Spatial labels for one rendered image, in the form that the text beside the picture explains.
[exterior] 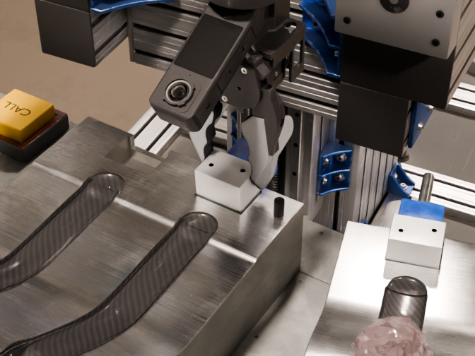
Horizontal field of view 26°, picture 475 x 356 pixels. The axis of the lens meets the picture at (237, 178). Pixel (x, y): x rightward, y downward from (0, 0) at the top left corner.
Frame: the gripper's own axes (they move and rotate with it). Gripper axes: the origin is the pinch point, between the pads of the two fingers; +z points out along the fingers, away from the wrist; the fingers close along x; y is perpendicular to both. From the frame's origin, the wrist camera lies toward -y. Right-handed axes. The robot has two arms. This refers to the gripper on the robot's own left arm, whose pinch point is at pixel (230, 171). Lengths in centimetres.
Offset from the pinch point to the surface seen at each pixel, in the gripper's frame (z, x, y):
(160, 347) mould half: 2.8, -5.5, -19.2
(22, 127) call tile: 7.7, 28.7, 1.8
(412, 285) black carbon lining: 6.2, -19.0, 1.4
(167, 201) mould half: 2.4, 4.2, -4.5
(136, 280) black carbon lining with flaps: 3.4, 1.1, -13.7
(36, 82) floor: 91, 120, 95
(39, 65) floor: 91, 124, 101
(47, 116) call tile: 8.7, 28.5, 5.8
